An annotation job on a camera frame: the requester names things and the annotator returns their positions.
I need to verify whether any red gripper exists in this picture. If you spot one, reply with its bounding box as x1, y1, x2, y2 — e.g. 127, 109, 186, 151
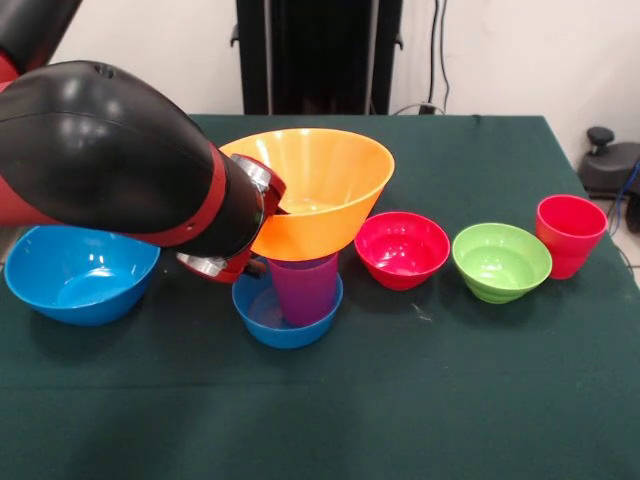
213, 169, 292, 286

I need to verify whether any purple cup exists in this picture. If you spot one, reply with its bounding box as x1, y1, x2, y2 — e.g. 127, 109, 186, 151
268, 251, 341, 328

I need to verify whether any large yellow bowl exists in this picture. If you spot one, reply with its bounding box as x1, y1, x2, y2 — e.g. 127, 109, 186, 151
218, 128, 396, 263

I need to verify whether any small blue bowl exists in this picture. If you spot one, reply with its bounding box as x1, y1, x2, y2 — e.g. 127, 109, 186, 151
231, 257, 345, 350

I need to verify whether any small pink bowl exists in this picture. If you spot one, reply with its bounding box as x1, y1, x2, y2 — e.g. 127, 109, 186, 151
353, 211, 452, 291

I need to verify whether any dark green tablecloth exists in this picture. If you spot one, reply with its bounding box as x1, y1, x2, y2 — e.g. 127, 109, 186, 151
0, 113, 640, 480

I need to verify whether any large blue bowl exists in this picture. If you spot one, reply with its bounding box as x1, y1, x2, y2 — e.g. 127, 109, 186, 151
3, 224, 162, 328

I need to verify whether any small green bowl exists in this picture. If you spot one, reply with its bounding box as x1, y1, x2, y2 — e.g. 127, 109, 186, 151
451, 222, 554, 305

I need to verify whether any red cup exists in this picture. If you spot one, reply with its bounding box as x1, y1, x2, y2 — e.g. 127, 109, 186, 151
535, 194, 609, 281

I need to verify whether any black knob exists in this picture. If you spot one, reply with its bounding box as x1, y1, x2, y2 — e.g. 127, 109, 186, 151
586, 126, 616, 157

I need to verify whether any grey stand base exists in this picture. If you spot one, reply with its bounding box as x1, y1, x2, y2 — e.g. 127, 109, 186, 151
579, 142, 640, 201

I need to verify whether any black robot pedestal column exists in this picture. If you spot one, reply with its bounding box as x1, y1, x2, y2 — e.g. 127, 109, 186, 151
230, 0, 404, 116

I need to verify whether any black wall cable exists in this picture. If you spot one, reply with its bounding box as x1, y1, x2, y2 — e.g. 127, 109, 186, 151
392, 0, 451, 117

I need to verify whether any blue cable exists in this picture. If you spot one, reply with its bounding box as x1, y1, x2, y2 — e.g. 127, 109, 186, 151
612, 158, 640, 231

